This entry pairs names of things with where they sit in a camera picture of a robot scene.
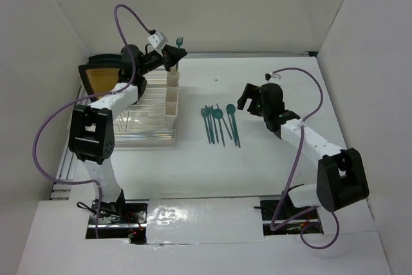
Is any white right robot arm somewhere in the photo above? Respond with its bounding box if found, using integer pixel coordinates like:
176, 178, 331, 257
238, 83, 370, 218

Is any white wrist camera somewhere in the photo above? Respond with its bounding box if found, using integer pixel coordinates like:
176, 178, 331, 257
147, 31, 168, 55
265, 72, 281, 82

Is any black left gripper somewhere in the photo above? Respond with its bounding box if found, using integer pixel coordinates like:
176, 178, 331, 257
137, 43, 186, 76

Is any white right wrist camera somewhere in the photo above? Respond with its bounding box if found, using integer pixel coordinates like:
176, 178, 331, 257
265, 72, 281, 82

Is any yellow square plate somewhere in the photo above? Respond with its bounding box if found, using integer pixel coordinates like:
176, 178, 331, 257
78, 64, 121, 95

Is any dark teal plate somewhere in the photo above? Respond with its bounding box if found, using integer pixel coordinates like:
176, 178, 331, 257
88, 53, 122, 65

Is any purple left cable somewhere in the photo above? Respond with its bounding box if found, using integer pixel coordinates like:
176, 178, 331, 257
33, 4, 155, 240

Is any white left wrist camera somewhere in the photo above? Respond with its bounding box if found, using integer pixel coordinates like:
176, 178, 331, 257
147, 31, 168, 55

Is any clear plastic dish rack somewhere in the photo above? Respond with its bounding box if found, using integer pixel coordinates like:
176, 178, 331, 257
113, 68, 176, 149

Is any white taped cover panel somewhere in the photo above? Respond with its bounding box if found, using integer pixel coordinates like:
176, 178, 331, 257
146, 197, 264, 245

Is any white utensil holder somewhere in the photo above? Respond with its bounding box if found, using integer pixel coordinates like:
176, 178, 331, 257
164, 70, 180, 129

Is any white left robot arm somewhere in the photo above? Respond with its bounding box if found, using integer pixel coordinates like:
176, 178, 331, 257
68, 44, 187, 223

